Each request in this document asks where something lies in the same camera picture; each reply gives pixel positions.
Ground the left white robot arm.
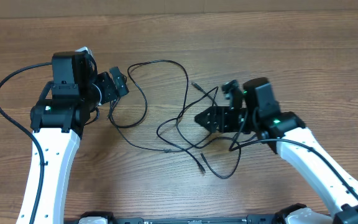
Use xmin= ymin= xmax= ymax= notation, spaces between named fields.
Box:
xmin=17 ymin=47 xmax=129 ymax=223

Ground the black usb cable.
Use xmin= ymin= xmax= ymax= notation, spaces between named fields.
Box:
xmin=107 ymin=59 xmax=206 ymax=174

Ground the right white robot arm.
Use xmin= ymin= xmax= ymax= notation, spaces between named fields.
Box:
xmin=195 ymin=77 xmax=358 ymax=223

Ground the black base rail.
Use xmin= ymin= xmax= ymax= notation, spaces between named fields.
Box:
xmin=112 ymin=214 xmax=285 ymax=224

